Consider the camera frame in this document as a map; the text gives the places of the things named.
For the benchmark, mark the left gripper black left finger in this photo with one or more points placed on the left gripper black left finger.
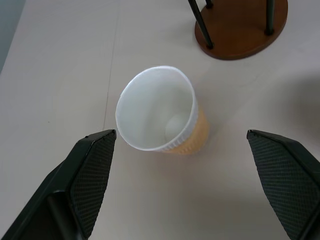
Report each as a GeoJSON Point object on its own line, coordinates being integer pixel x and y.
{"type": "Point", "coordinates": [50, 200]}

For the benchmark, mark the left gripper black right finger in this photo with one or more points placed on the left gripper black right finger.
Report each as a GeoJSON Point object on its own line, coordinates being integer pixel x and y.
{"type": "Point", "coordinates": [287, 180]}

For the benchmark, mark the tan and white paper cup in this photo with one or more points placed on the tan and white paper cup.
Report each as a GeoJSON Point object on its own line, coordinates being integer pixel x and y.
{"type": "Point", "coordinates": [155, 107]}

